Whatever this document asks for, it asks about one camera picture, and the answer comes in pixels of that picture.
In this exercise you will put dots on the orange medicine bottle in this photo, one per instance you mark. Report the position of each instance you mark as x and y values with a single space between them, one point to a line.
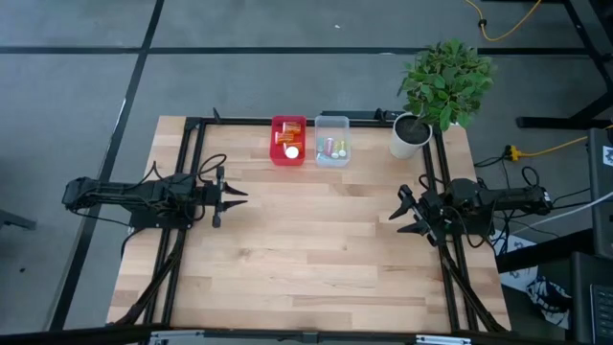
292 127
293 144
292 152
283 138

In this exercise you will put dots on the white plant pot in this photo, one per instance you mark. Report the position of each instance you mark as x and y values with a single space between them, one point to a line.
409 141

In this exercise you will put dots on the red plastic bin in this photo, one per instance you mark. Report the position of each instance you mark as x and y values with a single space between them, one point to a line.
287 163

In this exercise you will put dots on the green leafy plant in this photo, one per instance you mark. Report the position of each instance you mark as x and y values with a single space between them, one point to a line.
447 81

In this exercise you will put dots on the clear plastic bin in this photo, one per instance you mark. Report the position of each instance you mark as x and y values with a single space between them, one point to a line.
332 125

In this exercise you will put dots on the black camera mount rail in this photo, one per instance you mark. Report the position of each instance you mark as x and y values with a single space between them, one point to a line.
306 337

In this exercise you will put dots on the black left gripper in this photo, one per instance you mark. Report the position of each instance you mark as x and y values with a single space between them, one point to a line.
208 194

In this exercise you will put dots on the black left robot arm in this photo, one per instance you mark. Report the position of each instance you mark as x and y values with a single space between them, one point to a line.
124 194

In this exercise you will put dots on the black aluminium table frame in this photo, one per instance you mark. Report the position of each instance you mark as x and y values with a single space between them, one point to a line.
197 144

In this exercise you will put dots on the green medicine bottle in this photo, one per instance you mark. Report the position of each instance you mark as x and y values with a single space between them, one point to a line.
321 144

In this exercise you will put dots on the white paper sheet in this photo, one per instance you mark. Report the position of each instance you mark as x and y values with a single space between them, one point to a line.
515 278

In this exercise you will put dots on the black equipment box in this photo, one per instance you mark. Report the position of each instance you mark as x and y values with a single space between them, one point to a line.
602 191

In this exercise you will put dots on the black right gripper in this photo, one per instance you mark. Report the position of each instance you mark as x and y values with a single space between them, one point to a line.
433 211

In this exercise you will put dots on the black stand foot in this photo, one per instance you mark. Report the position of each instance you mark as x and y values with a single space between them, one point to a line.
14 220

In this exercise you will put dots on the black metal stand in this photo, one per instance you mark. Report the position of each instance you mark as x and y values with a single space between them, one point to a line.
582 43

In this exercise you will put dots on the yellow medicine bottle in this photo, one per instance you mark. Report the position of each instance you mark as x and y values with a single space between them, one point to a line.
336 149

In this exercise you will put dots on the pink medicine bottle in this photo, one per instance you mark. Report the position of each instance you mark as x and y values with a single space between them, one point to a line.
329 146

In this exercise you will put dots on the black white patterned bag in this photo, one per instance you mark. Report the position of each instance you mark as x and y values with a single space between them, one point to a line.
551 302

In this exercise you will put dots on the black case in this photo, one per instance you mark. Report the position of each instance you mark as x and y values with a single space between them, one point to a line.
594 297

